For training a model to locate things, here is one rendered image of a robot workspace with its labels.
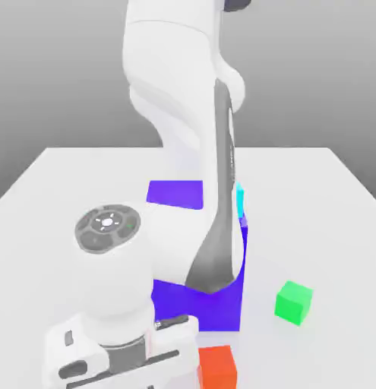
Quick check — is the small red cube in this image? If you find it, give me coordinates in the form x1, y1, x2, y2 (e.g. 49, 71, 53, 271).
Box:
197, 344, 238, 389

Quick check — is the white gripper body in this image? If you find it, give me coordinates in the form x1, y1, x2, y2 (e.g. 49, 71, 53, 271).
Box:
65, 329, 201, 389

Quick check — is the small cyan cube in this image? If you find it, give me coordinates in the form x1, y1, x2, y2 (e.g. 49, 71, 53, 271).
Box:
235, 181, 245, 220

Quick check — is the small green cube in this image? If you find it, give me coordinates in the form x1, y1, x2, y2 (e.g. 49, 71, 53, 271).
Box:
273, 280, 314, 327

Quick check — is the large blue box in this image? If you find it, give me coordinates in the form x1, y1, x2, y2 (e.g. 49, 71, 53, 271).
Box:
145, 179, 248, 333

